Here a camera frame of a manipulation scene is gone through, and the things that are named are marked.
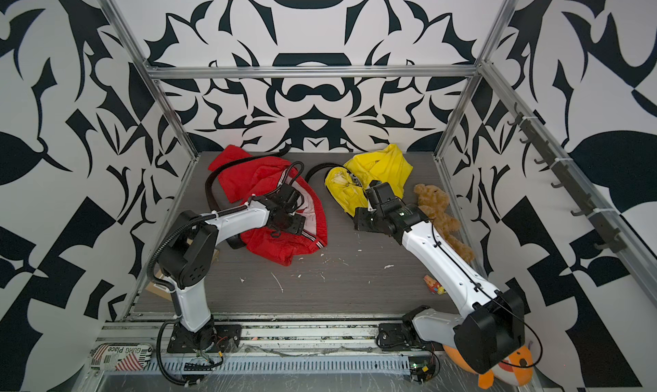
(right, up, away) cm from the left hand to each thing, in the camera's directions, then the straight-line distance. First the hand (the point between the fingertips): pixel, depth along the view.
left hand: (293, 220), depth 96 cm
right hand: (+23, +4, -15) cm, 28 cm away
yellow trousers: (+21, +13, +8) cm, 26 cm away
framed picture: (-39, -20, -14) cm, 46 cm away
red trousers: (-23, +17, +14) cm, 31 cm away
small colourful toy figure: (+47, -19, -15) cm, 52 cm away
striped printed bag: (-43, -33, -26) cm, 60 cm away
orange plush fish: (+44, -16, -54) cm, 72 cm away
